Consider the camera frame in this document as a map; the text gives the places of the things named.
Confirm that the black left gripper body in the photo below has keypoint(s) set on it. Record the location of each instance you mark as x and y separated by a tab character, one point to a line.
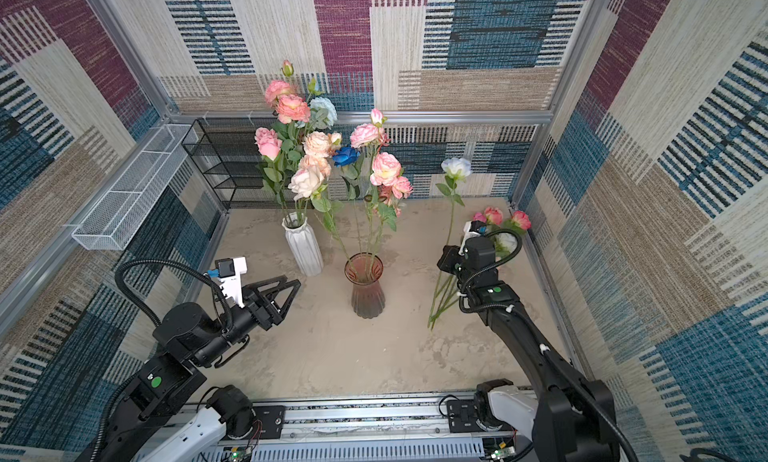
250	317

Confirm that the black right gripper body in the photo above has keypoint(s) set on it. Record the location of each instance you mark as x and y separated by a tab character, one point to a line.
453	262

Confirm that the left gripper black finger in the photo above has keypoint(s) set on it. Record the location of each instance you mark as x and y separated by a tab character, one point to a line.
279	307
267	289

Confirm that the white ribbed ceramic vase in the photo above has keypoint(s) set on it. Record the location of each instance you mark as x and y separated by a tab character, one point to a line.
303	244

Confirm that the dark pink rose stem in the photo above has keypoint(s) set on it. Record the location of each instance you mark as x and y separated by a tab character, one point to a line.
520	221

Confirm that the red ribbed glass vase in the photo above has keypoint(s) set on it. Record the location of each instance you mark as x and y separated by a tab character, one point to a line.
365	285

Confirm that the cream white rose stem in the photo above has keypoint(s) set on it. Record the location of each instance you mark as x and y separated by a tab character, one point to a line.
309	186

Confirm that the large blush pink rose stem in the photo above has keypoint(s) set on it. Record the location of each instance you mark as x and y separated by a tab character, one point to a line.
320	164

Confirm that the pink peony double stem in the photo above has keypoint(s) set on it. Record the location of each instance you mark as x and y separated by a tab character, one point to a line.
293	114

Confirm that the white and pale blue rose stem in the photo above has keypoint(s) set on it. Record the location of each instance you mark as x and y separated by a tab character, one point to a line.
323	114

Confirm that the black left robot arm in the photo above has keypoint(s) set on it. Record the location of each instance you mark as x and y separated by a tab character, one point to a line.
188	340

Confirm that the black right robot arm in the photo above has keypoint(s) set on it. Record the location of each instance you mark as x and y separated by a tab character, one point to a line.
571	418

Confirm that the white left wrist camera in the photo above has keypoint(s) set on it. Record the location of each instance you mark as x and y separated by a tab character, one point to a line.
227	274

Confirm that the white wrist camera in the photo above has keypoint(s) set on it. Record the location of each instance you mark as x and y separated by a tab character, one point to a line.
227	274
472	229

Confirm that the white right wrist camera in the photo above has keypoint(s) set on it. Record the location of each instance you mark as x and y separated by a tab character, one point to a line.
472	229

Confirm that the black wire mesh shelf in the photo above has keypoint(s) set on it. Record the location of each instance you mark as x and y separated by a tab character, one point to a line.
225	152

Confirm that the white wire mesh basket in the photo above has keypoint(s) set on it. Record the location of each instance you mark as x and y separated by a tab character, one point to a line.
117	216

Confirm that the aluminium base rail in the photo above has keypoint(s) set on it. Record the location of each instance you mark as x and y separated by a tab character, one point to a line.
428	426

